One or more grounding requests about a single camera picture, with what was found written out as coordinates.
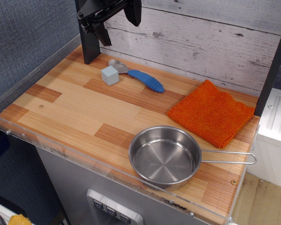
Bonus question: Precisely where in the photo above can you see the grey control panel with buttons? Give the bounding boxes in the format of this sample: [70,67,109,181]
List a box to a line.
[86,188,144,225]

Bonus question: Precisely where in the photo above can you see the dark vertical post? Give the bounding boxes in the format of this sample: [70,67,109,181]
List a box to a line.
[75,0,102,64]
[254,38,281,117]

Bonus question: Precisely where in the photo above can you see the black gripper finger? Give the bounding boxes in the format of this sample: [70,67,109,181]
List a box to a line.
[92,23,112,46]
[124,0,142,26]

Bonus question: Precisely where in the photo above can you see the dark left vertical post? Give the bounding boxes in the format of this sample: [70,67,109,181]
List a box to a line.
[75,0,102,64]

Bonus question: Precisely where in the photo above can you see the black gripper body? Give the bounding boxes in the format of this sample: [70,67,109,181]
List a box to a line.
[76,0,130,26]

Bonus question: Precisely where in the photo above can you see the dark right vertical post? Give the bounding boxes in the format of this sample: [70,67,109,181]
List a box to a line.
[254,38,281,117]

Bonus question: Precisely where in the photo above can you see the stainless steel pan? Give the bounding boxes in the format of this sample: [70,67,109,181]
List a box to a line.
[128,126,257,190]

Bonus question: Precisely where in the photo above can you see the orange knitted cloth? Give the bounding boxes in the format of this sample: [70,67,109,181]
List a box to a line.
[167,80,255,149]

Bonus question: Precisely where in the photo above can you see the clear acrylic table guard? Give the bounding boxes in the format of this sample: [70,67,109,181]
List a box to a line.
[0,34,260,225]

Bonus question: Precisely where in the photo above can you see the white aluminium box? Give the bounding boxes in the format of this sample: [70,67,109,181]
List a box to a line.
[247,88,281,187]

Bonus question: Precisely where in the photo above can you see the grey cube block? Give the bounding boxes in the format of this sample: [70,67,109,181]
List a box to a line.
[101,66,119,86]

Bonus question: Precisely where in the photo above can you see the blue handled metal spoon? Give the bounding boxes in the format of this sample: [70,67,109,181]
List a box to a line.
[108,59,164,93]

